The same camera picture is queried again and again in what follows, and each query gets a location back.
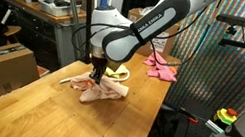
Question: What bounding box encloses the silver tripod leg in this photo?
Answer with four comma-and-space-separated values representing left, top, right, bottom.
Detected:
48, 0, 92, 55

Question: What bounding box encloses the peach t-shirt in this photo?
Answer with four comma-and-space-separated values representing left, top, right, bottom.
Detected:
56, 67, 132, 112

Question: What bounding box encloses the black pole with base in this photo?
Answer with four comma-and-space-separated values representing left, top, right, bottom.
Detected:
71, 0, 106, 66

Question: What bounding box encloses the yellow red emergency stop button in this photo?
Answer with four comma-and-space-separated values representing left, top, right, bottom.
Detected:
211, 104, 240, 128

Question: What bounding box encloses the cardboard box with shipping label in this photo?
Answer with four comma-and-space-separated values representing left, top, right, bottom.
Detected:
120, 6, 183, 62

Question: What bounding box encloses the yellow-green cloth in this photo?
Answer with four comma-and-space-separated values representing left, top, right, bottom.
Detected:
104, 61, 130, 81

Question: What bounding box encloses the white plastic bin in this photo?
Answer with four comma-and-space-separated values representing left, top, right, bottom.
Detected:
35, 0, 83, 22

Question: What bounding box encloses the pink t-shirt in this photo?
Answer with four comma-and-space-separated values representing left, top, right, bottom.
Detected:
139, 50, 182, 84

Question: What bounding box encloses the wooden stool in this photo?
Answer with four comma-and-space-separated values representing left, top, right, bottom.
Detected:
0, 22, 23, 41

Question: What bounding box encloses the black stereo camera bar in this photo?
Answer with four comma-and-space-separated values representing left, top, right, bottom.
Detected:
213, 12, 245, 37

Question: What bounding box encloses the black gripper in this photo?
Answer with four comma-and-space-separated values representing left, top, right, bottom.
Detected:
85, 54, 109, 86

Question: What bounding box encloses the dark workbench with wooden top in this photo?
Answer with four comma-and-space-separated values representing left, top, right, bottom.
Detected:
0, 0, 92, 75

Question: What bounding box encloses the black clamp with orange tip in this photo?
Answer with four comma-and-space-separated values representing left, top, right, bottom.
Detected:
176, 106, 201, 125

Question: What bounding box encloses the cardboard box with black tape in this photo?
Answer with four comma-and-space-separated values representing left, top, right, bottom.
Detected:
0, 40, 46, 108

